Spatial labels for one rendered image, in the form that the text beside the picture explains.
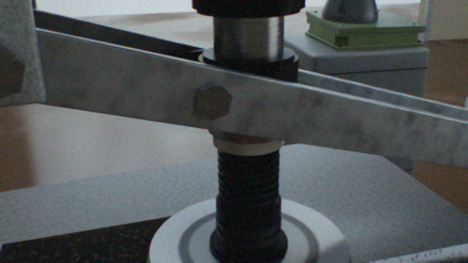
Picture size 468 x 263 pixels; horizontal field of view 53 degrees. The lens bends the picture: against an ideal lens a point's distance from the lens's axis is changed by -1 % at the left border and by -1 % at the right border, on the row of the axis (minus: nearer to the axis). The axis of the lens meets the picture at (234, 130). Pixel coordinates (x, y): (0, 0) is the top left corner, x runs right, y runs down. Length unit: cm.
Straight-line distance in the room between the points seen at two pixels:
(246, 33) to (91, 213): 36
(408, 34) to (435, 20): 490
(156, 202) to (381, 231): 30
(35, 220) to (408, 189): 51
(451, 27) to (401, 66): 511
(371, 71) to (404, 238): 100
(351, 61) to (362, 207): 91
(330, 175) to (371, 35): 91
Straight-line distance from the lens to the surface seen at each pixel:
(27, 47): 32
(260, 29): 40
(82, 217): 65
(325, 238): 54
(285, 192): 68
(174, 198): 67
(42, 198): 72
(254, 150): 43
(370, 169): 76
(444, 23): 663
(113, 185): 72
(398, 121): 47
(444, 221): 66
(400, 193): 71
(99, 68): 35
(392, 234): 61
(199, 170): 74
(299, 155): 79
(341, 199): 67
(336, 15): 162
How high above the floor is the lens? 117
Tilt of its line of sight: 22 degrees down
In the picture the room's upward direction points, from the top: 1 degrees counter-clockwise
